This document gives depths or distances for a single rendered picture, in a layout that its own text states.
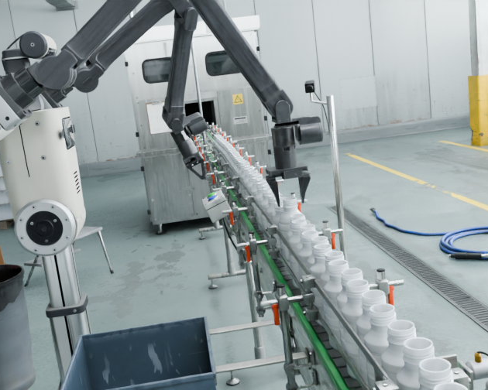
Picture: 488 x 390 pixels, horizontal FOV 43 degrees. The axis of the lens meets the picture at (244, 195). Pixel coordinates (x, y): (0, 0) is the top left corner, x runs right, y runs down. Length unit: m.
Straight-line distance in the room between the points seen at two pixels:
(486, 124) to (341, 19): 3.64
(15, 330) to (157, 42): 3.64
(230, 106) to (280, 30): 5.84
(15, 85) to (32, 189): 0.32
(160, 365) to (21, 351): 2.03
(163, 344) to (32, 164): 0.58
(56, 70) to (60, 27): 10.50
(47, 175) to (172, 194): 4.73
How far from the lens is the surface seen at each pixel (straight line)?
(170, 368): 1.61
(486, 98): 10.36
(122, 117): 11.85
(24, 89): 1.54
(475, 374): 0.98
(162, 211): 6.42
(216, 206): 2.14
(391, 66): 12.57
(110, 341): 1.58
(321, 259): 1.25
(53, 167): 1.69
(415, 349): 0.82
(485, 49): 10.39
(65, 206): 1.72
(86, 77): 1.96
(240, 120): 6.34
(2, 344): 3.50
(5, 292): 3.42
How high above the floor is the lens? 1.52
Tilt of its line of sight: 11 degrees down
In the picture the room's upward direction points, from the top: 7 degrees counter-clockwise
